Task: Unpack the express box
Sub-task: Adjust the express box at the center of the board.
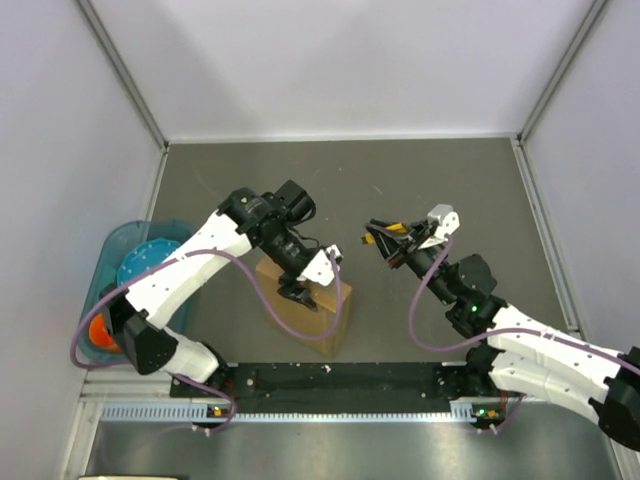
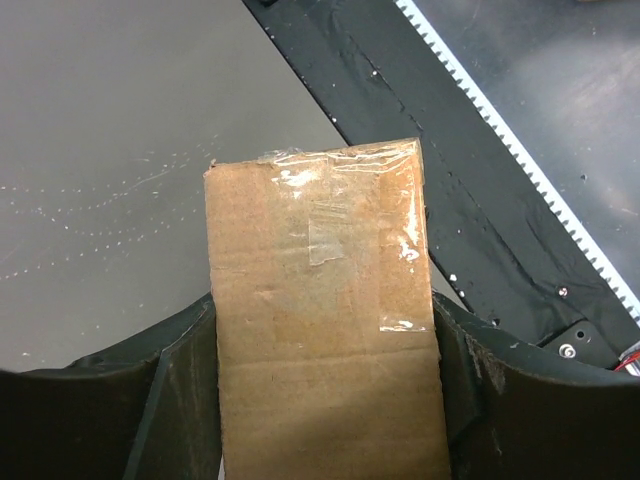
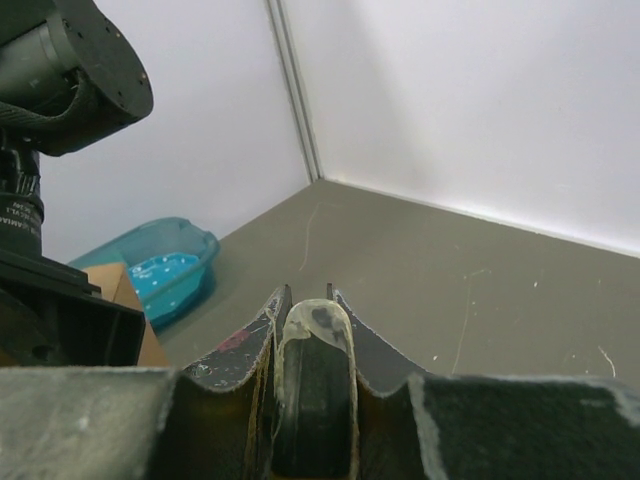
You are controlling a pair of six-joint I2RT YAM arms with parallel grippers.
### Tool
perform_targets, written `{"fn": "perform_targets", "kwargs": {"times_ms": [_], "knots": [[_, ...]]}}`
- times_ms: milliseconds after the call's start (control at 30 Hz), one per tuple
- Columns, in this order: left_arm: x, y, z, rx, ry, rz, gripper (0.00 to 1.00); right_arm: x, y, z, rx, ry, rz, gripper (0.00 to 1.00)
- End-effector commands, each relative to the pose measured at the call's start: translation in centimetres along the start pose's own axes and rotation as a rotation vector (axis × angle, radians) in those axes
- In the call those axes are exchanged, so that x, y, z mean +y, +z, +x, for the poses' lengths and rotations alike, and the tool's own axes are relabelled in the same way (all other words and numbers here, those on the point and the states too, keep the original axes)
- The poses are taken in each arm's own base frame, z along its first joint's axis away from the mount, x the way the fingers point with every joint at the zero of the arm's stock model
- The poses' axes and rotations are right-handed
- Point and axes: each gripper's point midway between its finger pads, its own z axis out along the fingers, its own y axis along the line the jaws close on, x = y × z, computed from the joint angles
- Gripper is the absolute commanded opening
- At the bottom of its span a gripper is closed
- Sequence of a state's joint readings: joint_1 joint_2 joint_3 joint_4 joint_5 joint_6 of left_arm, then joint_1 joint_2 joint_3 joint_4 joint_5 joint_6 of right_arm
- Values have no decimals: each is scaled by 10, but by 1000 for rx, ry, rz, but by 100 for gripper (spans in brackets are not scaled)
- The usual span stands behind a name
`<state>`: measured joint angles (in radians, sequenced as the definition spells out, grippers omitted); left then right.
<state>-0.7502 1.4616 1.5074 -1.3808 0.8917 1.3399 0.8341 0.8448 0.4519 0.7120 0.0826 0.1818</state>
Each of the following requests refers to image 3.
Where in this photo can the yellow utility knife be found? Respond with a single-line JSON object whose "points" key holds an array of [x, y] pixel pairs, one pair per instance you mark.
{"points": [[315, 433]]}

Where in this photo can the teal plastic bin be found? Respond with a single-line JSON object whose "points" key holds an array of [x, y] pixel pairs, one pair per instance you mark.
{"points": [[158, 237]]}

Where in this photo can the blue perforated plate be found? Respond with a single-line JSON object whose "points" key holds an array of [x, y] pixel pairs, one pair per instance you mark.
{"points": [[167, 286]]}

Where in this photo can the brown cardboard express box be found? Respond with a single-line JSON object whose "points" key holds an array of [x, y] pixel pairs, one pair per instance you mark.
{"points": [[117, 288]]}

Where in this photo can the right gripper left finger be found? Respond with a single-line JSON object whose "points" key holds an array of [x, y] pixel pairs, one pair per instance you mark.
{"points": [[219, 423]]}

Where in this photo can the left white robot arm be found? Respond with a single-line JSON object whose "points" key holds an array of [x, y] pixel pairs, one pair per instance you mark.
{"points": [[69, 79]]}

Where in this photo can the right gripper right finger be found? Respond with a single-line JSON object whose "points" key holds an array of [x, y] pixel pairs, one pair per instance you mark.
{"points": [[388, 438]]}

